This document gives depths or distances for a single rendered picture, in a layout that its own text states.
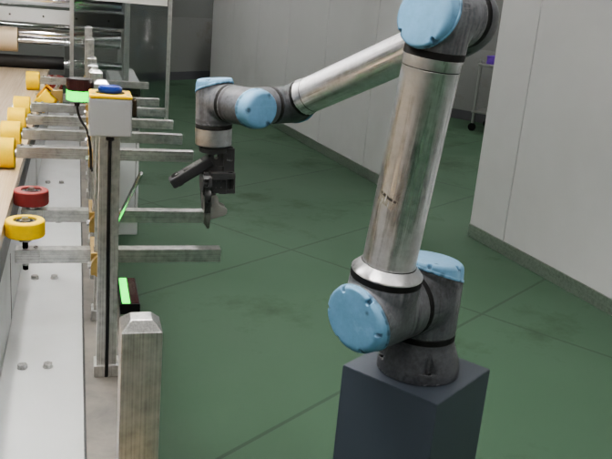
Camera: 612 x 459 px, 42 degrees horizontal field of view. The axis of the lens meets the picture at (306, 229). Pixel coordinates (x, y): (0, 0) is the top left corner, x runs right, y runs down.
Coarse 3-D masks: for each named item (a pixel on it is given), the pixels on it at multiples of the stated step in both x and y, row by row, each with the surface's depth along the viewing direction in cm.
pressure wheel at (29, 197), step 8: (16, 192) 187; (24, 192) 187; (32, 192) 187; (40, 192) 188; (48, 192) 191; (16, 200) 187; (24, 200) 186; (32, 200) 187; (40, 200) 188; (48, 200) 191; (32, 208) 190
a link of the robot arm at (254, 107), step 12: (216, 96) 188; (228, 96) 185; (240, 96) 183; (252, 96) 181; (264, 96) 183; (276, 96) 188; (216, 108) 188; (228, 108) 185; (240, 108) 182; (252, 108) 182; (264, 108) 184; (276, 108) 186; (228, 120) 188; (240, 120) 184; (252, 120) 183; (264, 120) 185; (276, 120) 191
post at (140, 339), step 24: (144, 312) 70; (120, 336) 68; (144, 336) 68; (120, 360) 68; (144, 360) 69; (120, 384) 69; (144, 384) 70; (120, 408) 70; (144, 408) 70; (120, 432) 70; (144, 432) 71; (120, 456) 71; (144, 456) 72
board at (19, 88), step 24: (0, 72) 396; (24, 72) 404; (0, 96) 325; (24, 96) 330; (0, 120) 274; (24, 144) 240; (0, 168) 209; (0, 192) 187; (0, 216) 170; (0, 240) 157
